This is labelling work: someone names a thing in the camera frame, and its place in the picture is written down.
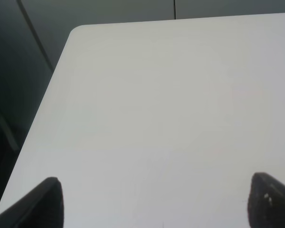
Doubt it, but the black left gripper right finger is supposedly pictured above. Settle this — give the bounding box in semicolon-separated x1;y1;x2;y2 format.
247;172;285;228

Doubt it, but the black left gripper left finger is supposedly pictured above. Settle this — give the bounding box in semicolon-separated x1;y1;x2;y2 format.
0;177;64;228

